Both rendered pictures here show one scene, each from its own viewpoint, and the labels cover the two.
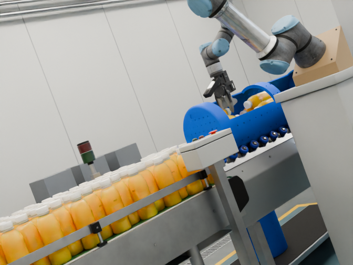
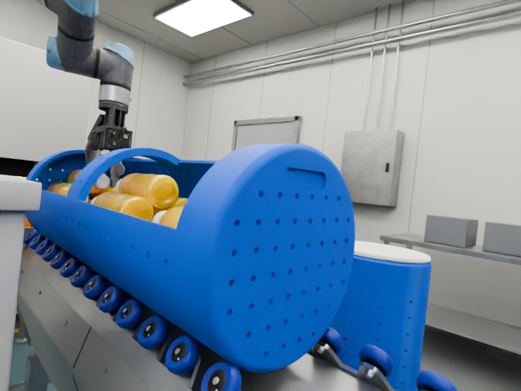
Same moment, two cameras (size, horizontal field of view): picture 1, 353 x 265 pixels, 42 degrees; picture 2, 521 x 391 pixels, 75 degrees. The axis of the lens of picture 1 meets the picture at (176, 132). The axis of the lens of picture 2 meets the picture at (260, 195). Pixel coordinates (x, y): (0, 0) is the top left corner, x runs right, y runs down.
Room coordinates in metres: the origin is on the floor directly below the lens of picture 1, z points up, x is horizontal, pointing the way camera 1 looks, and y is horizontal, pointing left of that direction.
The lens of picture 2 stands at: (2.56, -1.22, 1.17)
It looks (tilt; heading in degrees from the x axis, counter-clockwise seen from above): 1 degrees down; 82
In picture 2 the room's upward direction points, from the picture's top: 6 degrees clockwise
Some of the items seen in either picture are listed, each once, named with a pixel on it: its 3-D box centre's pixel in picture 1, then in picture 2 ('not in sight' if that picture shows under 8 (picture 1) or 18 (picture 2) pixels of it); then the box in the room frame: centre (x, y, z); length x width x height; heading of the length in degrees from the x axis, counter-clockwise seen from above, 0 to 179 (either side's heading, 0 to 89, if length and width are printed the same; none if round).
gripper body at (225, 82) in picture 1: (221, 83); (112, 129); (2.29, -0.30, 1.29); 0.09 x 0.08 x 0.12; 127
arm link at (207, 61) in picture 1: (209, 54); (115, 67); (2.28, -0.29, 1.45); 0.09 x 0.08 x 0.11; 22
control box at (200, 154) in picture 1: (209, 149); not in sight; (1.78, -0.10, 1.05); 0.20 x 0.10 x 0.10; 127
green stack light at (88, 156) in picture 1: (87, 156); not in sight; (2.19, 0.44, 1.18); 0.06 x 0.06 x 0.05
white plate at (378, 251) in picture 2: not in sight; (378, 250); (3.06, -0.29, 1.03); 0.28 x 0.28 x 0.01
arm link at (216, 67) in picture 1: (214, 69); (115, 98); (2.29, -0.29, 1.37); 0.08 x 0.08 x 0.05
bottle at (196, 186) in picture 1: (188, 171); not in sight; (1.86, 0.01, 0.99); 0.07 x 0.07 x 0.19
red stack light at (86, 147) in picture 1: (84, 148); not in sight; (2.19, 0.44, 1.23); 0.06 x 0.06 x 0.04
